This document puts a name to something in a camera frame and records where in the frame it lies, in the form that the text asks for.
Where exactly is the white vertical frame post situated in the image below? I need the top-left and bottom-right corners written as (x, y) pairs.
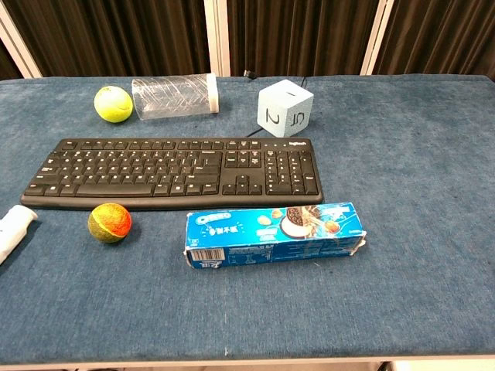
top-left (203, 0), bottom-right (232, 77)

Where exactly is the white slanted frame bar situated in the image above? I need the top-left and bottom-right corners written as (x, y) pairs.
top-left (360, 0), bottom-right (395, 77)
top-left (0, 2), bottom-right (43, 80)

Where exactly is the orange and green ball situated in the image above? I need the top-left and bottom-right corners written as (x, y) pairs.
top-left (87, 203), bottom-right (133, 244)

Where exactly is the blue Oreo cookie box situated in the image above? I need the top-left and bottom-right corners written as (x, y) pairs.
top-left (183, 201), bottom-right (367, 271)

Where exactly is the black computer keyboard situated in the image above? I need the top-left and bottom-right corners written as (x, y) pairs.
top-left (19, 137), bottom-right (324, 211)

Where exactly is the yellow tennis ball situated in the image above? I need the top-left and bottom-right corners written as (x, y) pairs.
top-left (94, 85), bottom-right (134, 124)

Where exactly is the dark brown curtain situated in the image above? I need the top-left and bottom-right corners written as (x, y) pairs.
top-left (0, 0), bottom-right (495, 81)

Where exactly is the light blue numbered cube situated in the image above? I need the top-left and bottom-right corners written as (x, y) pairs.
top-left (257, 79), bottom-right (315, 138)

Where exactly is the clear plastic cylinder container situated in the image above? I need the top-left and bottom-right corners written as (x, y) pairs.
top-left (131, 72), bottom-right (220, 121)

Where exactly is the blue table cloth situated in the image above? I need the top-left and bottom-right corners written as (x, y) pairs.
top-left (0, 73), bottom-right (495, 366)

